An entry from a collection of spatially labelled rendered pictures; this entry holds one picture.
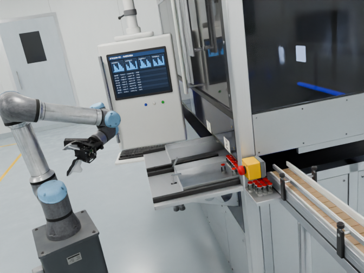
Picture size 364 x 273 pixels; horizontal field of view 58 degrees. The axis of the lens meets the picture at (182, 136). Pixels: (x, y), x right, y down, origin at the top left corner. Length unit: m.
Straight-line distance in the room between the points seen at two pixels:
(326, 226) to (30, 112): 1.15
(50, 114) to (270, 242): 1.14
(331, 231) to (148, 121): 1.54
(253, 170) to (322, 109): 0.41
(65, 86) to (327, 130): 5.91
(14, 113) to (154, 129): 1.16
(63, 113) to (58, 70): 5.48
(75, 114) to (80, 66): 5.42
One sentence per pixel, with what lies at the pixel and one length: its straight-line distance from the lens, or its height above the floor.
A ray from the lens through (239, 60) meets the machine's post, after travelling 1.33.
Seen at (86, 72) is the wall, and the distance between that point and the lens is 6.88.
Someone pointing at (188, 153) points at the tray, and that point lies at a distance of 1.94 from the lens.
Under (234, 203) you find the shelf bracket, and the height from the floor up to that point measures 0.75.
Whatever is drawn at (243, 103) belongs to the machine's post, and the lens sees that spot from 1.36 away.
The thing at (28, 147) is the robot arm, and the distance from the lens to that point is 1.59.
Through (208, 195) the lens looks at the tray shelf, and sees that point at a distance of 1.47.
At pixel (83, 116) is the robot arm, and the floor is 1.28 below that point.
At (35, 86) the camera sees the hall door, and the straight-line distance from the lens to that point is 7.06.
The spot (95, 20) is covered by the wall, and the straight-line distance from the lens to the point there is 6.83.
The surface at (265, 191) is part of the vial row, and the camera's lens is 1.42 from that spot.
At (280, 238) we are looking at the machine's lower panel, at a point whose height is 0.57.
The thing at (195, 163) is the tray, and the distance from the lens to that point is 1.73.
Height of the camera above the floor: 1.59
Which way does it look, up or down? 18 degrees down
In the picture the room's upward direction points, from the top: 9 degrees counter-clockwise
